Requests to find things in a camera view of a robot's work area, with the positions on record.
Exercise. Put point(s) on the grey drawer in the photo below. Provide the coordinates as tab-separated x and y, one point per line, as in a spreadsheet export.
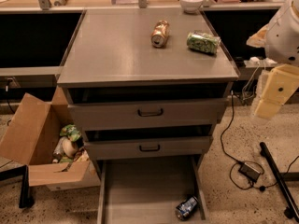
144	148
149	114
148	190

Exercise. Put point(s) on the bottom grey drawer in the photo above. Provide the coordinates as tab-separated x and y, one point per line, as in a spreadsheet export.
148	190

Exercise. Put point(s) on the white power strip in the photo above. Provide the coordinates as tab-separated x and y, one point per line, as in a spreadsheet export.
258	61

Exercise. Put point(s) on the orange soda can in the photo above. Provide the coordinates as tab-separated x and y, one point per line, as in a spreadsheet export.
160	34

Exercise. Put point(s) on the black stand leg left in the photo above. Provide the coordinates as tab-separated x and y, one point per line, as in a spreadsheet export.
26	198

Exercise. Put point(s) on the green soda can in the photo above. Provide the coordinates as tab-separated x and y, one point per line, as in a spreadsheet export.
203	42

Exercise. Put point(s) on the white bowl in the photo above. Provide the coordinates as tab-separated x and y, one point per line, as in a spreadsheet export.
191	6

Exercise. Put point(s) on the white round object in box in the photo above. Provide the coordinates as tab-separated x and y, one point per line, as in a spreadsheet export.
70	148

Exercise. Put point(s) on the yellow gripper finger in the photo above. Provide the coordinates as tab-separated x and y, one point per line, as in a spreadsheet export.
274	89
258	39

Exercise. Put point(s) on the black stand leg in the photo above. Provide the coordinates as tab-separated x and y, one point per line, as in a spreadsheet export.
26	198
292	210

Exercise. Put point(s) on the top grey drawer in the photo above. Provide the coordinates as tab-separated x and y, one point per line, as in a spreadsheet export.
149	114

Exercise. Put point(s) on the brown cardboard box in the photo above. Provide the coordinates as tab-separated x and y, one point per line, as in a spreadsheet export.
32	136

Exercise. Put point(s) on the grey drawer cabinet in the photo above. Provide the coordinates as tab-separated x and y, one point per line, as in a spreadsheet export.
112	60

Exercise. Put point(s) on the black power adapter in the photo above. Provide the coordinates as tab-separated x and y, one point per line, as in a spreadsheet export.
249	172

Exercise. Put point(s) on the middle grey drawer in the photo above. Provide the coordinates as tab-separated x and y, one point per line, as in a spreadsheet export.
144	148

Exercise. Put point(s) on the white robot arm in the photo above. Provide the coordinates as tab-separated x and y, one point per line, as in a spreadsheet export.
280	40

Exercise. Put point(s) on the blue pepsi can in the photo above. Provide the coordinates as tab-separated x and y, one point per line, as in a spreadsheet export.
184	209

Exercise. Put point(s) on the black stand leg right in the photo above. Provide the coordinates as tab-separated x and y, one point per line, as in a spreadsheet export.
292	210

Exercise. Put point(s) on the green snack bag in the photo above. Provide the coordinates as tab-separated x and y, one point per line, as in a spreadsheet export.
71	132

